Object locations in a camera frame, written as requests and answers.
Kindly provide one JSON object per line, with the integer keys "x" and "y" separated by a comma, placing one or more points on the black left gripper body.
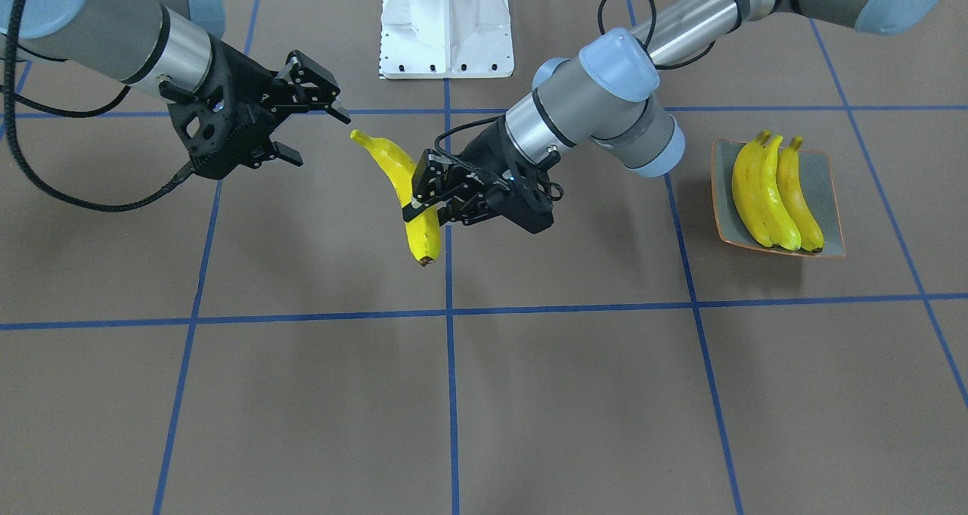
{"x": 485, "y": 153}

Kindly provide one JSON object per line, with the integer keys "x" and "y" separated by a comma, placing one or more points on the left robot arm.
{"x": 606, "y": 94}

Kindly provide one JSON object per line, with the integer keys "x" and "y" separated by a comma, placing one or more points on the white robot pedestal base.
{"x": 446, "y": 39}

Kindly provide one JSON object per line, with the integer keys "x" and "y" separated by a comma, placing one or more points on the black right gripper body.
{"x": 252, "y": 84}

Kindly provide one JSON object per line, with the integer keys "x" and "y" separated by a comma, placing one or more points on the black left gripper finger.
{"x": 437, "y": 178}
{"x": 470, "y": 205}

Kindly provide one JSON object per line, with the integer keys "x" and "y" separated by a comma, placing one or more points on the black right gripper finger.
{"x": 268, "y": 150}
{"x": 306, "y": 86}

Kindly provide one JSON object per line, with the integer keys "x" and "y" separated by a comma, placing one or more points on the yellow-green banana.
{"x": 790, "y": 190}

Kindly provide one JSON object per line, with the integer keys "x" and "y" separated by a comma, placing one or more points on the grey square plate orange rim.
{"x": 817, "y": 186}

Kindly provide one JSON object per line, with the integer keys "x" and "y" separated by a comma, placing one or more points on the yellow banana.
{"x": 746, "y": 193}
{"x": 423, "y": 232}
{"x": 781, "y": 226}

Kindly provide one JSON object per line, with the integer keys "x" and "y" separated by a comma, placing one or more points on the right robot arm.
{"x": 138, "y": 43}

